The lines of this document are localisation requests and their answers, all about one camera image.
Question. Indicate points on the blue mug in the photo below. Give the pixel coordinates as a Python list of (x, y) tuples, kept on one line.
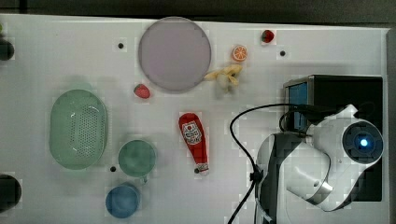
[(123, 201)]

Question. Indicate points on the large toy strawberry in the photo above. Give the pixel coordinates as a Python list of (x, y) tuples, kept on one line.
[(142, 91)]

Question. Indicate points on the red ketchup bottle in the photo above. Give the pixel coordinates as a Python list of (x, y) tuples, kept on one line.
[(193, 134)]

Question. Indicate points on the toy peeled banana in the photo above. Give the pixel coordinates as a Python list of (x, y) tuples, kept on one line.
[(226, 77)]

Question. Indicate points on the lilac round plate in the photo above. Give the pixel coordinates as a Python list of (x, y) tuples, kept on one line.
[(174, 54)]

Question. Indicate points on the black toaster oven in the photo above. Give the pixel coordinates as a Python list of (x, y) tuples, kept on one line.
[(366, 94)]

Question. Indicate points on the black cylinder base upper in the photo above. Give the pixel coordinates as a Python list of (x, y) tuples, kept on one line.
[(6, 50)]

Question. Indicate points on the toy orange half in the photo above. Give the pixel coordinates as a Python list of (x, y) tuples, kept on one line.
[(239, 53)]

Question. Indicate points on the green perforated colander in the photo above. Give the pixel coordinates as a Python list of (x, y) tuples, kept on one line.
[(78, 129)]

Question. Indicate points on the black cylinder base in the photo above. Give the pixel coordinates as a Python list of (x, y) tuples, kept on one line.
[(6, 50), (10, 192)]

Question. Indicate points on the green mug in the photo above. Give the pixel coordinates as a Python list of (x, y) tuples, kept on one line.
[(137, 158)]

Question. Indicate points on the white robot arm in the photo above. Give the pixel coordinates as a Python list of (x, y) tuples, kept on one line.
[(320, 166)]

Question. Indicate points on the small toy strawberry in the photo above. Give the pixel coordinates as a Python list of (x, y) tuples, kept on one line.
[(267, 36)]

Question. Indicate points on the blue glass oven door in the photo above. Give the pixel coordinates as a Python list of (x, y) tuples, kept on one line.
[(297, 92)]

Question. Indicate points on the black cylinder base lower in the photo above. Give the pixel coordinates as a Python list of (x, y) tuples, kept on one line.
[(10, 192)]

